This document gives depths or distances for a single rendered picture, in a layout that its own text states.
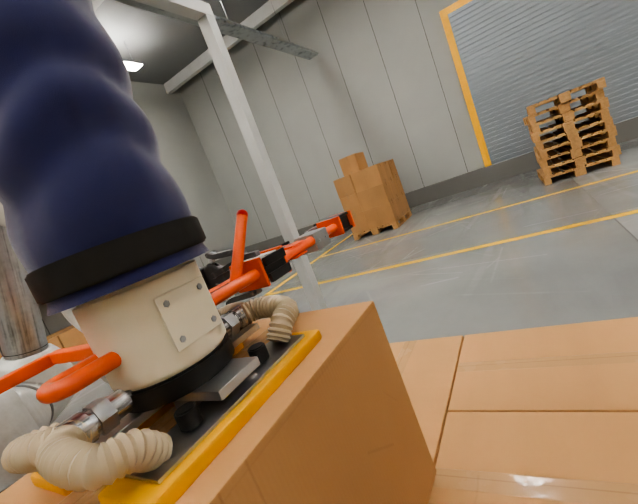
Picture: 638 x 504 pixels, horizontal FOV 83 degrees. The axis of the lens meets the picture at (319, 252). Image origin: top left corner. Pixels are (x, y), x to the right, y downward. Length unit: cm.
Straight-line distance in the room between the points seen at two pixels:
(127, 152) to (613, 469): 94
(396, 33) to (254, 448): 1003
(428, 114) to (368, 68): 194
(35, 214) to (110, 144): 11
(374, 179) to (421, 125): 289
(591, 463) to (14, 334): 136
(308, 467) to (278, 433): 7
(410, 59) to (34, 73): 968
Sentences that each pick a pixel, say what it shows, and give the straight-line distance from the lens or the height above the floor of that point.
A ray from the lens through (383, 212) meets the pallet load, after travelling 745.
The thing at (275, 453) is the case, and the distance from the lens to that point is 47.
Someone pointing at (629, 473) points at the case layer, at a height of 54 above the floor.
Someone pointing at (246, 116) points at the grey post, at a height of 213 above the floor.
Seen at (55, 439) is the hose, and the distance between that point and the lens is 50.
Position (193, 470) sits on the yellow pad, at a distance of 45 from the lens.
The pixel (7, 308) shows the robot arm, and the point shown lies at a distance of 126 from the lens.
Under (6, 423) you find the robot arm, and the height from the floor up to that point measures 95.
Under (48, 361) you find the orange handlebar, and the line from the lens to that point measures 79.
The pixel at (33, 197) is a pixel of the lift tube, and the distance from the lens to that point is 52.
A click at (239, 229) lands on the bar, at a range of 72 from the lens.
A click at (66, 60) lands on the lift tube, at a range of 55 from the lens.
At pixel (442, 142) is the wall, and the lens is 976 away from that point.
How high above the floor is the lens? 118
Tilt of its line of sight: 8 degrees down
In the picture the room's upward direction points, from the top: 21 degrees counter-clockwise
